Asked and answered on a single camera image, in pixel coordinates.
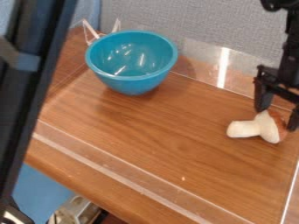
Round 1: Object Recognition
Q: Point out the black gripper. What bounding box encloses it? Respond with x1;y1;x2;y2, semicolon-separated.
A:
254;42;299;131

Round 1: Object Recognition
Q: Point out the white brown toy mushroom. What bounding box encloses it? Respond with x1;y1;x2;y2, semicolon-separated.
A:
228;110;288;144

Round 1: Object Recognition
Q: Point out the blue plastic bowl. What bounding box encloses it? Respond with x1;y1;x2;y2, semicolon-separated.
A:
86;30;179;95

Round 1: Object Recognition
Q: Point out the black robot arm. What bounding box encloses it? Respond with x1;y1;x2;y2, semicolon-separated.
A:
254;0;299;132

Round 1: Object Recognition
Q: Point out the clear acrylic back barrier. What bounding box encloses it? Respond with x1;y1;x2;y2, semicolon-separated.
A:
171;38;299;115

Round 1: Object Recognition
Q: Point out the clear acrylic barrier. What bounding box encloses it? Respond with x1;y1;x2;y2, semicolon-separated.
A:
34;121;254;224
171;38;299;115

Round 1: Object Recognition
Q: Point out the clear acrylic front barrier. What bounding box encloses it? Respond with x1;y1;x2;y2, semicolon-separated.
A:
34;121;254;224

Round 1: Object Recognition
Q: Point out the black stand leg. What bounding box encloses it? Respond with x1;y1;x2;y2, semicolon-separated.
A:
0;198;35;224

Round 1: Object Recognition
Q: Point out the clear acrylic corner bracket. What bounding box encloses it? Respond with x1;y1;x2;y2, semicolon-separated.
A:
82;18;122;46

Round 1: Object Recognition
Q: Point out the dark blue metal post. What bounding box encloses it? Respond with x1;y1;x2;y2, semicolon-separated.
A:
0;0;79;205

